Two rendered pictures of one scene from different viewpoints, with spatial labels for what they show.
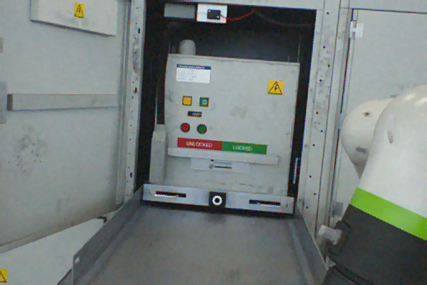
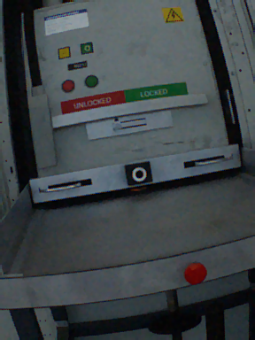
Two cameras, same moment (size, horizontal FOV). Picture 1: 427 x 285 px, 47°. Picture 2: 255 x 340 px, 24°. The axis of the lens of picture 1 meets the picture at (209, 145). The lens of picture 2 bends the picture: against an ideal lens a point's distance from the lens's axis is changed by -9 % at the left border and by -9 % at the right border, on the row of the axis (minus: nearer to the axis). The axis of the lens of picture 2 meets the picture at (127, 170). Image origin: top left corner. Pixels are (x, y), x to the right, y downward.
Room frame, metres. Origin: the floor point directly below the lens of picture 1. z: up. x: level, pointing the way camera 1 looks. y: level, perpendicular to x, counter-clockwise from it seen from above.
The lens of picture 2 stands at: (0.16, 0.16, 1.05)
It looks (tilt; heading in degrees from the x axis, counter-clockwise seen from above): 5 degrees down; 353
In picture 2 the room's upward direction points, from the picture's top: 10 degrees counter-clockwise
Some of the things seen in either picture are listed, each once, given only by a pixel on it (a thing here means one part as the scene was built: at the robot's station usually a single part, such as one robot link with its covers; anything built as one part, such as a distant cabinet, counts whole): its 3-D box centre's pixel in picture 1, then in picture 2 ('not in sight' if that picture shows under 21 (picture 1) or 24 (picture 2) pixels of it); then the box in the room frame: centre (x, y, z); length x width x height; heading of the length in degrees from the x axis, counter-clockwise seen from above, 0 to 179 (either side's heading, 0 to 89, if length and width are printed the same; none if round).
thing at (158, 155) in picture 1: (159, 156); (42, 130); (1.64, 0.17, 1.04); 0.08 x 0.05 x 0.17; 177
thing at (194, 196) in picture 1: (218, 197); (137, 172); (1.72, -0.04, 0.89); 0.54 x 0.05 x 0.06; 87
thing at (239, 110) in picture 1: (223, 127); (120, 73); (1.70, -0.04, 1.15); 0.48 x 0.01 x 0.48; 87
